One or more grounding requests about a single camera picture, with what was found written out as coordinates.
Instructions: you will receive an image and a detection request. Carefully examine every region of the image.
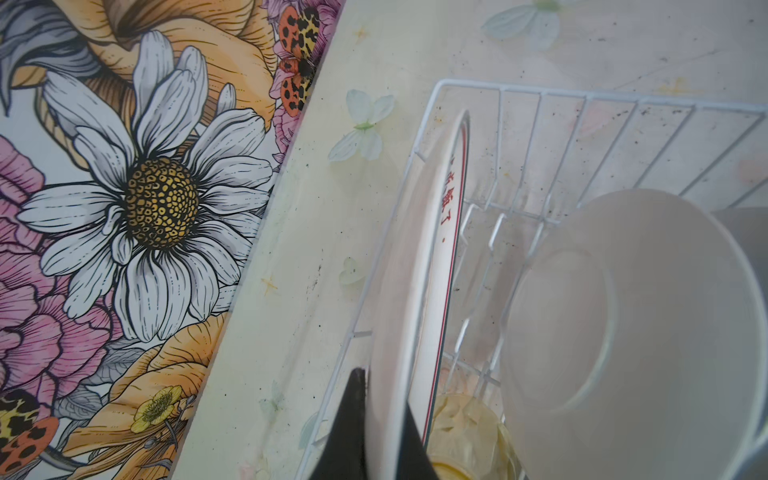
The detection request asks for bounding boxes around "orange patterned plate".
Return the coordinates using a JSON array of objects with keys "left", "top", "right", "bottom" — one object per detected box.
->
[{"left": 364, "top": 111, "right": 470, "bottom": 479}]

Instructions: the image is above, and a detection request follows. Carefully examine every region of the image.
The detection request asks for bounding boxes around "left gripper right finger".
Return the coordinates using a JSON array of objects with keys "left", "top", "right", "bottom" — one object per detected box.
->
[{"left": 396, "top": 405, "right": 439, "bottom": 480}]

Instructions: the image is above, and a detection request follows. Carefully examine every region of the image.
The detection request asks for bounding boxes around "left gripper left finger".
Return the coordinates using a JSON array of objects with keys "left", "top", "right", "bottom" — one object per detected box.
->
[{"left": 310, "top": 368, "right": 367, "bottom": 480}]

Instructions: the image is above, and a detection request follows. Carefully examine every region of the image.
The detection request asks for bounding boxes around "teal rimmed white plate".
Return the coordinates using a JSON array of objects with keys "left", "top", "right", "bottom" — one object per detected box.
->
[{"left": 500, "top": 189, "right": 767, "bottom": 479}]

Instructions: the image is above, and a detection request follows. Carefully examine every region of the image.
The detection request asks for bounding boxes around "yellow plastic cup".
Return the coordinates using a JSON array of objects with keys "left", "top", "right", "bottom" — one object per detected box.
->
[{"left": 427, "top": 394, "right": 523, "bottom": 480}]

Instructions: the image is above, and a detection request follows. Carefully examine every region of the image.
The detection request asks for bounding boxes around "red green rimmed plate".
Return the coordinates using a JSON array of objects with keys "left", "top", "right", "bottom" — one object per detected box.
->
[{"left": 714, "top": 207, "right": 768, "bottom": 301}]

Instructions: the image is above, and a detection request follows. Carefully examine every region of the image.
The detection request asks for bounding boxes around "white wire dish rack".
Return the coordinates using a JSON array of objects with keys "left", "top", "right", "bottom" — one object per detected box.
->
[{"left": 297, "top": 80, "right": 767, "bottom": 479}]

